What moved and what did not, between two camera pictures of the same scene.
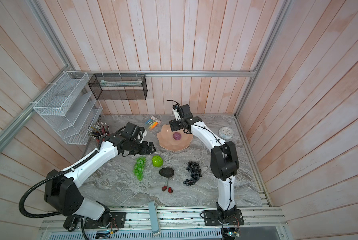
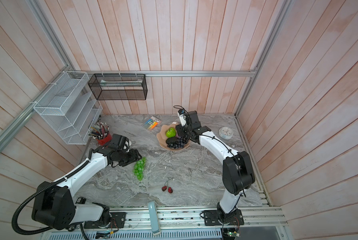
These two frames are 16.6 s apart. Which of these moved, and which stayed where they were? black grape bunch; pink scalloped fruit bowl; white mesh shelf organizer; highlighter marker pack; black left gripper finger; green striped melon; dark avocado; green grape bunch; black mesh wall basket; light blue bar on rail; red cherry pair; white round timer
Moved: green striped melon; black grape bunch; dark avocado; black left gripper finger
Stayed: pink scalloped fruit bowl; white round timer; black mesh wall basket; white mesh shelf organizer; highlighter marker pack; green grape bunch; red cherry pair; light blue bar on rail
